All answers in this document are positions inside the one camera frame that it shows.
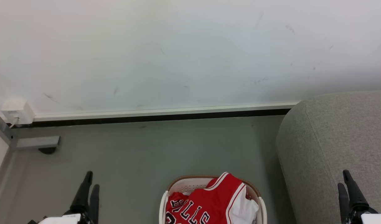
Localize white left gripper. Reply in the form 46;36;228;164
38;171;100;224

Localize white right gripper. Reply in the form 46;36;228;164
338;170;381;224

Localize red basketball jersey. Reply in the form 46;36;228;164
165;172;260;224

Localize grey fabric sofa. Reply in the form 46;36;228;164
275;91;381;224

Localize white perforated laundry basket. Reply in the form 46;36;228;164
159;175;268;224

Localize white baseboard strip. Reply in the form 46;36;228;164
33;101;300;122

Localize white wall socket box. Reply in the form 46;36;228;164
1;100;35;125

